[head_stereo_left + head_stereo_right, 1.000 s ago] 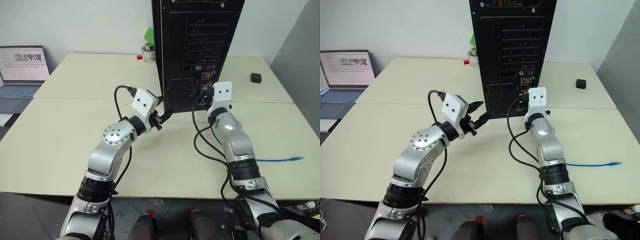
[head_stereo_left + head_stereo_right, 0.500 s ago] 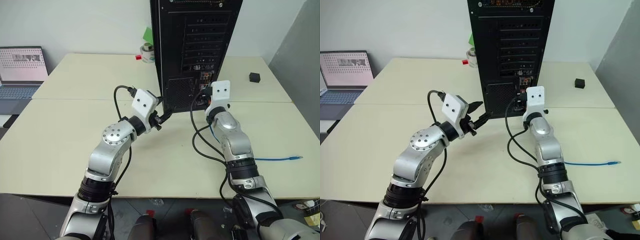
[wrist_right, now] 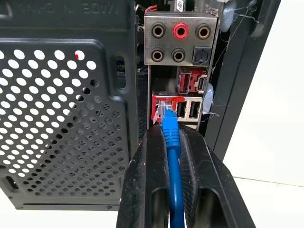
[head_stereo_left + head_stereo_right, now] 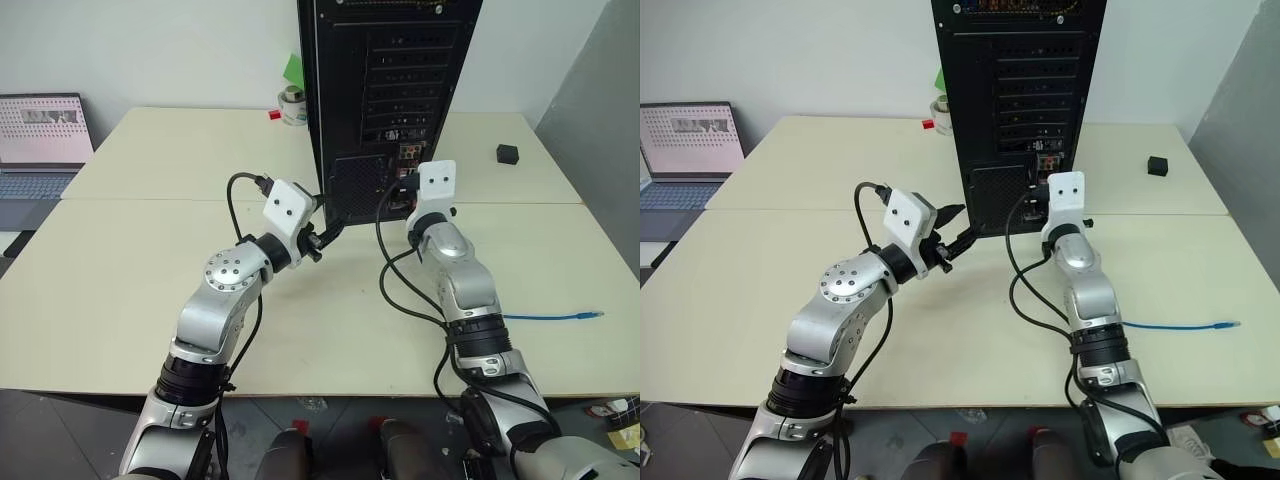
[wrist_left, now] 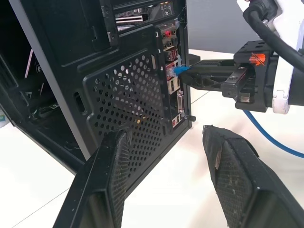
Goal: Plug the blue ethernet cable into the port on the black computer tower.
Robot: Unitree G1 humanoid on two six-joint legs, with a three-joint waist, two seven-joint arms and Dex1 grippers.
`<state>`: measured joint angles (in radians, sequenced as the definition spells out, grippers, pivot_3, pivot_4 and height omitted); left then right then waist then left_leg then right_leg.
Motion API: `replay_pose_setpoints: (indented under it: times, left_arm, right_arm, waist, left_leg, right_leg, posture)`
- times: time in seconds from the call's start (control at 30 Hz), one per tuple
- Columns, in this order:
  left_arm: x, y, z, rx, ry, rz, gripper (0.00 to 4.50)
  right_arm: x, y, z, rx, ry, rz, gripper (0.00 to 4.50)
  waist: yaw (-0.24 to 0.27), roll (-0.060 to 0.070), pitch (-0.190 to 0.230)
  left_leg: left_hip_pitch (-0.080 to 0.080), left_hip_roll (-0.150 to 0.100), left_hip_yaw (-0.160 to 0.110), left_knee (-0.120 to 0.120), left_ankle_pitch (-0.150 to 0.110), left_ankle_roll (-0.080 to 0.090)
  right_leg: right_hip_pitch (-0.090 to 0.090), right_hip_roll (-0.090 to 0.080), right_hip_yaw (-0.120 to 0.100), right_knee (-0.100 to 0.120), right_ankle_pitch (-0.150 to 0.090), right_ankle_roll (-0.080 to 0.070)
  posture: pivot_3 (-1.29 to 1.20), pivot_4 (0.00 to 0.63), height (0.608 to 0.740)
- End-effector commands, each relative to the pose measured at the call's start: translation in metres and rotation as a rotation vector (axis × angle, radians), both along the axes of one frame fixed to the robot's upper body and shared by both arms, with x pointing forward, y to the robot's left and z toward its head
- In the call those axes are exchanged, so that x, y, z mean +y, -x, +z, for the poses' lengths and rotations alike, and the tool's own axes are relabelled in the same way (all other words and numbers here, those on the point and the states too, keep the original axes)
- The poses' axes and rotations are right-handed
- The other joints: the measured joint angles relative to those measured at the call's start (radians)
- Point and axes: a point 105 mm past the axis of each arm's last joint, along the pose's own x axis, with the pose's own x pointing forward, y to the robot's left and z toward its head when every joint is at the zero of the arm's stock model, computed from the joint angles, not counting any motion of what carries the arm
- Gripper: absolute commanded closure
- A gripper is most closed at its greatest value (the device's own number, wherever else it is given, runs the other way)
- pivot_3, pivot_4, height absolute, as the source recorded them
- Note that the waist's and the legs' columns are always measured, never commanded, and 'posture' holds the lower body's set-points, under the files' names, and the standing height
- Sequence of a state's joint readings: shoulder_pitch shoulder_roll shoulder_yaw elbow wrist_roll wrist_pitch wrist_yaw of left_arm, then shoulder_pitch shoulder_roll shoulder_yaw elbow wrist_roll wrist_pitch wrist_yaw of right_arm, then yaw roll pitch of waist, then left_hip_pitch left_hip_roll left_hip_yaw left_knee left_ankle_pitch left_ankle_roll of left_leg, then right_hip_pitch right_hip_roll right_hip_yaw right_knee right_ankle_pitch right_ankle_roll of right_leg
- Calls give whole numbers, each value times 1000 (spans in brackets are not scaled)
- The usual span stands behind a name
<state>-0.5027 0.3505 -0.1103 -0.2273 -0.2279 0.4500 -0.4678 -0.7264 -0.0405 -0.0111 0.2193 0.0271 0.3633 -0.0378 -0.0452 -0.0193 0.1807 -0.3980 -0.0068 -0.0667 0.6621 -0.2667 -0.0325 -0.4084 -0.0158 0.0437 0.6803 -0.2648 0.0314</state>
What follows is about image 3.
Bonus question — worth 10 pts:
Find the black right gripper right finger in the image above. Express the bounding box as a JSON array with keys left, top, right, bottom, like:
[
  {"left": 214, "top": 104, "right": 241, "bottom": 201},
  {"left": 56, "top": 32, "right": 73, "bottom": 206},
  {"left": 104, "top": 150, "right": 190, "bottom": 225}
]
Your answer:
[{"left": 177, "top": 125, "right": 257, "bottom": 228}]

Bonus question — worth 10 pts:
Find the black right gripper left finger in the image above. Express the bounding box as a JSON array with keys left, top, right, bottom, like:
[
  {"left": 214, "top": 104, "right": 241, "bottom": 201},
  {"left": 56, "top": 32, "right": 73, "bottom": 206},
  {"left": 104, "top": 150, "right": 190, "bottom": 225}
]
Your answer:
[{"left": 115, "top": 123, "right": 172, "bottom": 228}]

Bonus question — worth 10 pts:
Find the black computer tower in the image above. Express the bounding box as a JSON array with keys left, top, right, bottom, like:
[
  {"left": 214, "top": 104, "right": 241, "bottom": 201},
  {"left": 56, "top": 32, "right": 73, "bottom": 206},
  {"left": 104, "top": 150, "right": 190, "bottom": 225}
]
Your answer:
[{"left": 0, "top": 0, "right": 282, "bottom": 211}]

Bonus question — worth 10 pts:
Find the blue ethernet cable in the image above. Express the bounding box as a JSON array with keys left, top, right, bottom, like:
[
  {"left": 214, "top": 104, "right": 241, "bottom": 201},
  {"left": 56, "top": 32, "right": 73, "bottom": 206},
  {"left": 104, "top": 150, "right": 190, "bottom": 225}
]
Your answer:
[{"left": 153, "top": 100, "right": 186, "bottom": 228}]

